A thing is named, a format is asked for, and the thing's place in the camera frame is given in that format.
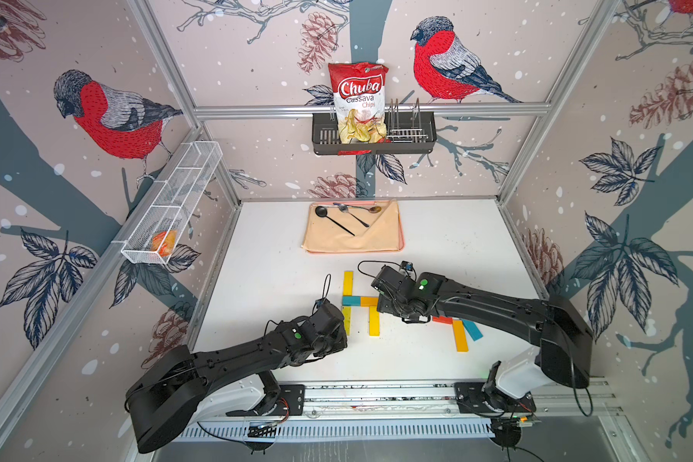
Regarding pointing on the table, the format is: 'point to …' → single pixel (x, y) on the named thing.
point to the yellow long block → (373, 320)
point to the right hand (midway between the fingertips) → (386, 305)
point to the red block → (443, 320)
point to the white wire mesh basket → (154, 230)
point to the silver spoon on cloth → (344, 208)
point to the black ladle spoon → (321, 212)
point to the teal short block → (353, 300)
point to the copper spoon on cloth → (372, 209)
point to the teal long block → (473, 330)
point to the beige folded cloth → (322, 234)
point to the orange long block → (460, 336)
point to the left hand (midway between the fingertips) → (354, 336)
